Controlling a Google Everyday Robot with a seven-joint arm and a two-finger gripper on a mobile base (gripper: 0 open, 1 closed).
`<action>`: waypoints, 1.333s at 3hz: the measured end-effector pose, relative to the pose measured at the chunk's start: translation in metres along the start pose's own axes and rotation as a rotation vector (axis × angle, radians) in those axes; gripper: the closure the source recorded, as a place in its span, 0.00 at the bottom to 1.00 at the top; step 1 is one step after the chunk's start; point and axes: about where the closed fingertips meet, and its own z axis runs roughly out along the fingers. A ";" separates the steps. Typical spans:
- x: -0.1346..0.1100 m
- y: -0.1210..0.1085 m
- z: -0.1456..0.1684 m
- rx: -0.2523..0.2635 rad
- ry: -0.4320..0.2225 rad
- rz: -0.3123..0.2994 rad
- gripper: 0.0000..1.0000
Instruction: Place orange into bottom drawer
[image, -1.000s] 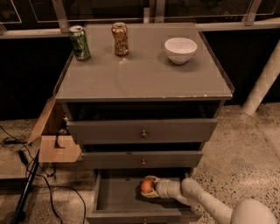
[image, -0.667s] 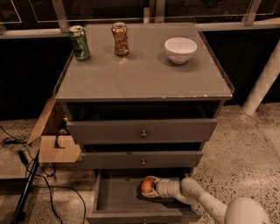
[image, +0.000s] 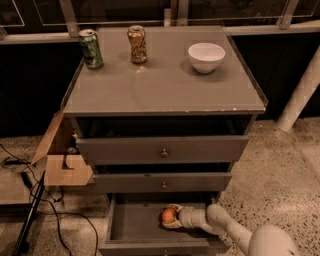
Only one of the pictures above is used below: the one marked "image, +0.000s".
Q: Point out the grey drawer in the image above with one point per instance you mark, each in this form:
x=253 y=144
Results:
x=161 y=140
x=134 y=227
x=162 y=178

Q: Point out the grey drawer cabinet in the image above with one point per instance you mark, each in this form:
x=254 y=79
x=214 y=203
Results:
x=167 y=84

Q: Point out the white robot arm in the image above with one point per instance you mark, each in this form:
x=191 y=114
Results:
x=266 y=240

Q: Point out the white ceramic bowl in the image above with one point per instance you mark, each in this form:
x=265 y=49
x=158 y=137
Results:
x=205 y=57

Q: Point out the metal window railing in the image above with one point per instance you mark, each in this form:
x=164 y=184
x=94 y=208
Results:
x=26 y=21

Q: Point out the grey middle drawer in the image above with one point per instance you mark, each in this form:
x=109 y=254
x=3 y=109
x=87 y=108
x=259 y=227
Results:
x=162 y=178

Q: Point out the grey top drawer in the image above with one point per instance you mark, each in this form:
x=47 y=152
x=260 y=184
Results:
x=161 y=140

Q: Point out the grey bottom drawer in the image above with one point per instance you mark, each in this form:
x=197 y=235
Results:
x=134 y=227

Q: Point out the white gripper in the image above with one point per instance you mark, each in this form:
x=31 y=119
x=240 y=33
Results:
x=185 y=217

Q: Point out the orange fruit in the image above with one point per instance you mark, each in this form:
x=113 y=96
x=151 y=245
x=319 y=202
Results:
x=168 y=215

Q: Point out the open cardboard box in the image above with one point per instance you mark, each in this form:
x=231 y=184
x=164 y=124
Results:
x=62 y=168

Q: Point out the orange soda can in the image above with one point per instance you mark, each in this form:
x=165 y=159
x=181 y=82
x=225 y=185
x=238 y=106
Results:
x=137 y=40

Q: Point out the green soda can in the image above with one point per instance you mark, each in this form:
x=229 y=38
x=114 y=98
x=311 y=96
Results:
x=88 y=40

